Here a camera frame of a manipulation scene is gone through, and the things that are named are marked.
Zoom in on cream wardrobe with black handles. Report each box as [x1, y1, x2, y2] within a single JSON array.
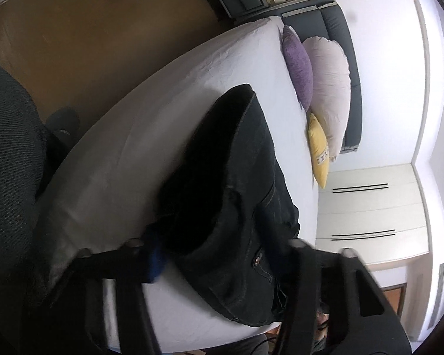
[[315, 164, 429, 266]]

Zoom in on orange wooden door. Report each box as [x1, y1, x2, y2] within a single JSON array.
[[382, 283, 407, 317]]

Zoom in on dark trouser leg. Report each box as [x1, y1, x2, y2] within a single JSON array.
[[0, 66, 46, 281]]

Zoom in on black shoe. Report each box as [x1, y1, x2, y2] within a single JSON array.
[[45, 107, 80, 148]]

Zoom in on yellow patterned cushion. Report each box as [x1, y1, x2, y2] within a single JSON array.
[[308, 113, 330, 189]]

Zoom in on white bed mattress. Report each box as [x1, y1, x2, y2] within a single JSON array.
[[36, 17, 321, 354]]

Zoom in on dark grey headboard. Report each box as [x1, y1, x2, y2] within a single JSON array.
[[280, 0, 363, 154]]

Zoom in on purple cushion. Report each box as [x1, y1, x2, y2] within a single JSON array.
[[282, 26, 313, 111]]

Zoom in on large beige pillow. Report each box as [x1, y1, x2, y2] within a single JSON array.
[[303, 36, 351, 162]]

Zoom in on black jeans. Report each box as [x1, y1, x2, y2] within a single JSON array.
[[154, 84, 300, 327]]

